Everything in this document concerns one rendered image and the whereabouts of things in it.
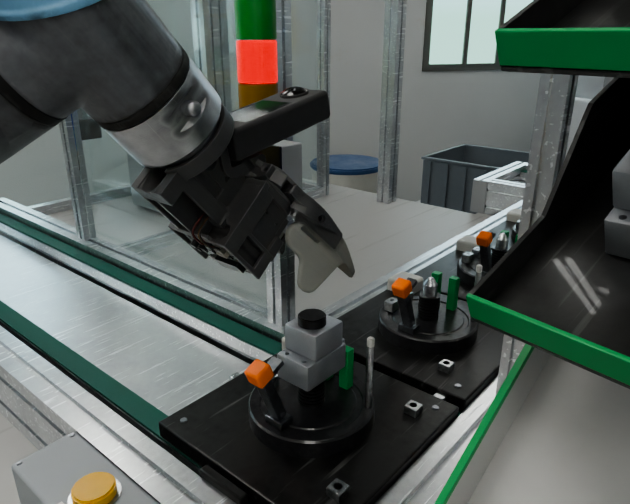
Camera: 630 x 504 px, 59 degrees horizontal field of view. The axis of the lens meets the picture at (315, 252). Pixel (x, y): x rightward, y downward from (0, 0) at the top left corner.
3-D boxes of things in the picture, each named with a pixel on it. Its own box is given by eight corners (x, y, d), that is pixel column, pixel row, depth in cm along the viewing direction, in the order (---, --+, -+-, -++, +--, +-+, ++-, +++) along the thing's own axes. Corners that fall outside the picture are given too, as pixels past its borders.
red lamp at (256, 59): (257, 84, 67) (255, 40, 65) (229, 82, 70) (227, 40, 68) (286, 81, 70) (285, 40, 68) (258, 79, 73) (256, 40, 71)
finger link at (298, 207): (313, 250, 51) (244, 192, 47) (322, 234, 52) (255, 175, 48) (343, 252, 47) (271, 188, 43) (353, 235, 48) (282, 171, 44)
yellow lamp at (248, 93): (258, 126, 68) (257, 85, 67) (231, 122, 71) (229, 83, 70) (286, 122, 72) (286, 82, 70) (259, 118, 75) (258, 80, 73)
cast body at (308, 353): (308, 393, 57) (307, 333, 54) (277, 377, 59) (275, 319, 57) (357, 359, 63) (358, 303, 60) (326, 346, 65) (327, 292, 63)
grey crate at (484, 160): (552, 234, 224) (561, 177, 216) (417, 205, 262) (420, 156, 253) (584, 210, 254) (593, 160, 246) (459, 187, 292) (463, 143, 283)
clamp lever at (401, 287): (411, 330, 75) (403, 290, 70) (399, 326, 76) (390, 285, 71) (425, 313, 76) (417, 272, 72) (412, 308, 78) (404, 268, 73)
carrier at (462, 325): (464, 414, 65) (475, 320, 61) (309, 345, 80) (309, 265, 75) (538, 336, 83) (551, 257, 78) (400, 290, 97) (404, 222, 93)
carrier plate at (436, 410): (326, 559, 47) (326, 541, 47) (159, 436, 62) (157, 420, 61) (458, 420, 64) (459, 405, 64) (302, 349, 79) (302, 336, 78)
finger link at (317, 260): (327, 316, 52) (255, 261, 48) (356, 264, 54) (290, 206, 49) (347, 321, 50) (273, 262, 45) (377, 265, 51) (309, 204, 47)
